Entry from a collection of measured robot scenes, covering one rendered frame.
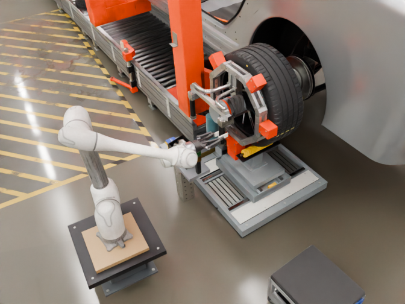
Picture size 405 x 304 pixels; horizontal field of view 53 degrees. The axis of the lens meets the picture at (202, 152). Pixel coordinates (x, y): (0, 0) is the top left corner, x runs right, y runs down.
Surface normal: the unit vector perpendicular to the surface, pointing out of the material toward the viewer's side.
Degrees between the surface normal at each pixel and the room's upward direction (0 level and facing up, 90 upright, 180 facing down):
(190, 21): 90
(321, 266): 0
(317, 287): 0
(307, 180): 0
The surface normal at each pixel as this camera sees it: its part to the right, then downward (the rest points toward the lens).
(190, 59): 0.54, 0.55
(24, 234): -0.04, -0.73
